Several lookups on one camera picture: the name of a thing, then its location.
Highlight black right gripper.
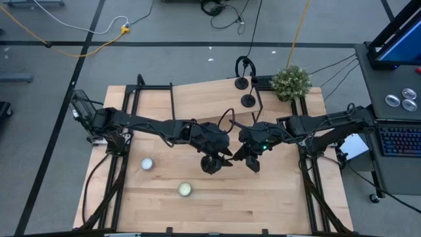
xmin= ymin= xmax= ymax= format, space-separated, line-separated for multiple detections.
xmin=232 ymin=122 xmax=283 ymax=163

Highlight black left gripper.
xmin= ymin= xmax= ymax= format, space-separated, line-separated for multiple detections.
xmin=189 ymin=122 xmax=235 ymax=158

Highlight black power strip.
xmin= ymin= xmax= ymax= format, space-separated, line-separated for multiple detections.
xmin=255 ymin=74 xmax=274 ymax=92

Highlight potted plant with white flowers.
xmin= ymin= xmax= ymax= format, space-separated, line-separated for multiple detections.
xmin=270 ymin=64 xmax=312 ymax=103

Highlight white paper sheet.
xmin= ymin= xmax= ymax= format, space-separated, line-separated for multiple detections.
xmin=339 ymin=132 xmax=370 ymax=161

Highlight dark grey side desk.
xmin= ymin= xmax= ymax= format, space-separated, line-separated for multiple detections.
xmin=354 ymin=41 xmax=421 ymax=198

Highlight backlit black keyboard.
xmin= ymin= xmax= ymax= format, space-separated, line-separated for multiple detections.
xmin=378 ymin=126 xmax=421 ymax=158

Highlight round silver tin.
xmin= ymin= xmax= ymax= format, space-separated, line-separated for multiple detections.
xmin=401 ymin=98 xmax=418 ymax=113
xmin=384 ymin=94 xmax=401 ymax=108
xmin=401 ymin=87 xmax=418 ymax=100

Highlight large black monitor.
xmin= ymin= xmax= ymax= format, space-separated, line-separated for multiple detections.
xmin=366 ymin=0 xmax=421 ymax=70

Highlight grey stand foot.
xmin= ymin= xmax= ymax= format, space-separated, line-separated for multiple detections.
xmin=0 ymin=72 xmax=34 ymax=83
xmin=3 ymin=0 xmax=66 ymax=7

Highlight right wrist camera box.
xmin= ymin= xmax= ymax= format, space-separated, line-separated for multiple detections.
xmin=245 ymin=155 xmax=261 ymax=173

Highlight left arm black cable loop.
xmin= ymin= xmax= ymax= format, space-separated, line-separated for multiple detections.
xmin=216 ymin=107 xmax=236 ymax=134

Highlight black looped cable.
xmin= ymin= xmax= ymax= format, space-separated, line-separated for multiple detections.
xmin=234 ymin=0 xmax=263 ymax=80

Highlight black aluminium rig frame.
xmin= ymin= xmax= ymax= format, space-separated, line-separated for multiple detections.
xmin=72 ymin=74 xmax=355 ymax=237

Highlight thin black cable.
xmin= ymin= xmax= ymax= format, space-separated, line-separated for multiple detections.
xmin=324 ymin=64 xmax=360 ymax=101
xmin=310 ymin=53 xmax=358 ymax=75
xmin=320 ymin=58 xmax=359 ymax=88

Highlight yellow cable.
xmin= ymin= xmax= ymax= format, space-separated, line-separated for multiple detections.
xmin=285 ymin=0 xmax=312 ymax=69
xmin=0 ymin=5 xmax=131 ymax=59

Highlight black cable bundle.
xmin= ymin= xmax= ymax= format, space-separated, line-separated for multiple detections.
xmin=199 ymin=0 xmax=247 ymax=36

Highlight white cable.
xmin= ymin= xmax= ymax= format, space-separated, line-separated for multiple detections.
xmin=32 ymin=0 xmax=130 ymax=36

